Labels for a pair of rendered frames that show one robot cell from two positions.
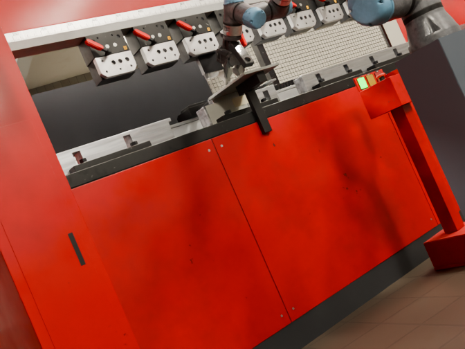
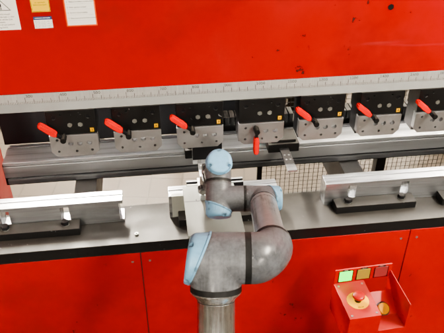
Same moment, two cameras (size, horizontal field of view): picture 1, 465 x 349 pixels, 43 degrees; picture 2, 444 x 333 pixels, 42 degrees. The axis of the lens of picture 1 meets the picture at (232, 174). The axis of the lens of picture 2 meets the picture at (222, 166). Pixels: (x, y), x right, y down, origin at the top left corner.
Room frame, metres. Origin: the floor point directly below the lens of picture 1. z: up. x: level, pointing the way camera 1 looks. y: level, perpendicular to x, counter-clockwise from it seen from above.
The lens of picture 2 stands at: (0.99, -0.93, 2.21)
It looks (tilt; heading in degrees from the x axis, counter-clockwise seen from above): 35 degrees down; 28
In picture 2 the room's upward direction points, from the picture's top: straight up
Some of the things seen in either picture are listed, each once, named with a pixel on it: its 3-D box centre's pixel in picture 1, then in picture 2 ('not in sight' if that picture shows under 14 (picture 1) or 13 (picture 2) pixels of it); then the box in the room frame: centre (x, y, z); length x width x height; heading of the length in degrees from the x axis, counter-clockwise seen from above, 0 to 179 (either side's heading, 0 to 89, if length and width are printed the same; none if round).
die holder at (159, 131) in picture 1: (115, 150); (51, 211); (2.11, 0.35, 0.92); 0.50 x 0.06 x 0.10; 126
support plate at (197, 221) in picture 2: (243, 82); (212, 209); (2.31, -0.18, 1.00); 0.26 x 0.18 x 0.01; 36
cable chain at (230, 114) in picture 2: not in sight; (247, 116); (2.87, -0.03, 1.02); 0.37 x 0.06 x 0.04; 126
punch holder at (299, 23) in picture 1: (294, 14); (376, 108); (2.76, -0.57, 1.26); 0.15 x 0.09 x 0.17; 126
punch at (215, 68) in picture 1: (210, 66); (207, 151); (2.43, -0.10, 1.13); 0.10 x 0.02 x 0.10; 126
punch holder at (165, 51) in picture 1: (153, 47); (137, 123); (2.29, 0.08, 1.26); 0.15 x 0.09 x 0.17; 126
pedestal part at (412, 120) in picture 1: (427, 167); not in sight; (2.39, -0.73, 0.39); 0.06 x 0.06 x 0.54; 39
